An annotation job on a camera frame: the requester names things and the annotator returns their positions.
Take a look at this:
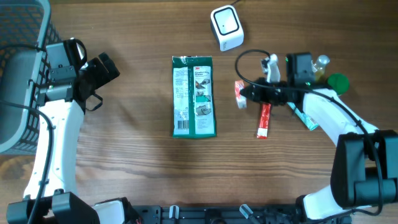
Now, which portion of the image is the small red white packet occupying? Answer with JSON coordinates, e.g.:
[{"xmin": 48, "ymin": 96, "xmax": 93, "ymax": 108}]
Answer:
[{"xmin": 234, "ymin": 80, "xmax": 247, "ymax": 109}]

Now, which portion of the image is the red snack stick packet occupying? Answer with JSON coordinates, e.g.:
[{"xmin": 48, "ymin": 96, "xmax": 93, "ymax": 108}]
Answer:
[{"xmin": 257, "ymin": 104, "xmax": 271, "ymax": 139}]

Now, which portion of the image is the teal wet wipes pack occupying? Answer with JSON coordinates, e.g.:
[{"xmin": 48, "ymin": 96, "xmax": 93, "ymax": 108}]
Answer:
[{"xmin": 287, "ymin": 102, "xmax": 318, "ymax": 131}]

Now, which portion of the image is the yellow liquid soap bottle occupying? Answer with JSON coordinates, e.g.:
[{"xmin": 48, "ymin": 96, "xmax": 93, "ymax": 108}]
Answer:
[{"xmin": 312, "ymin": 55, "xmax": 330, "ymax": 82}]

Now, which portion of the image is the green 3M gloves package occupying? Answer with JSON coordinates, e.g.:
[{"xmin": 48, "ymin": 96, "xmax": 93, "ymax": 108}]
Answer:
[{"xmin": 172, "ymin": 56, "xmax": 216, "ymax": 139}]

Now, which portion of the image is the green round can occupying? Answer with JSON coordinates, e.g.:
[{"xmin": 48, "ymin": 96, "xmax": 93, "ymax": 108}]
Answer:
[{"xmin": 326, "ymin": 73, "xmax": 350, "ymax": 95}]

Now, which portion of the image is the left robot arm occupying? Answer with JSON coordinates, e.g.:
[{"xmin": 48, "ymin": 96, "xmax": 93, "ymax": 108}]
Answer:
[{"xmin": 6, "ymin": 39, "xmax": 144, "ymax": 223}]

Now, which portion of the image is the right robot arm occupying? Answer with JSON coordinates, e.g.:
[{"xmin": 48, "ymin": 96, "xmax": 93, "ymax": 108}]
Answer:
[{"xmin": 238, "ymin": 52, "xmax": 397, "ymax": 223}]

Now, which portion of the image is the white barcode scanner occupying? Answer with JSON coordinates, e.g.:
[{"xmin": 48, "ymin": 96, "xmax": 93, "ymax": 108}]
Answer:
[{"xmin": 210, "ymin": 5, "xmax": 244, "ymax": 52}]

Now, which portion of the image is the grey plastic mesh basket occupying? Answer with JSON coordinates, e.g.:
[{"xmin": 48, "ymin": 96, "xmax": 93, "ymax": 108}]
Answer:
[{"xmin": 1, "ymin": 0, "xmax": 61, "ymax": 155}]

